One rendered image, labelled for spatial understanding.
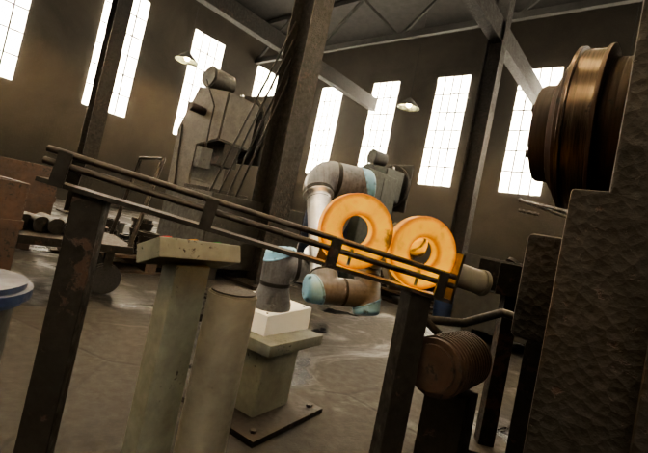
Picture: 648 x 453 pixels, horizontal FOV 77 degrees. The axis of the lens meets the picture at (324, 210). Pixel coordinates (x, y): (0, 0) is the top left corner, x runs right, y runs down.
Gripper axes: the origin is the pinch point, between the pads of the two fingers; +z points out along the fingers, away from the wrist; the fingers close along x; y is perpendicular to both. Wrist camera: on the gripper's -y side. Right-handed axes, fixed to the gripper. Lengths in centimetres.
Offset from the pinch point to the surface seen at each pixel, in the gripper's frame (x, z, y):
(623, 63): 41, 19, 49
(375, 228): -12.0, 2.1, 0.5
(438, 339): 6.9, -3.7, -19.1
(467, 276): 10.6, 1.2, -5.4
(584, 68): 33, 16, 47
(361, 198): -16.4, 3.8, 5.8
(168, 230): -87, -357, 75
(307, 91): 17, -266, 222
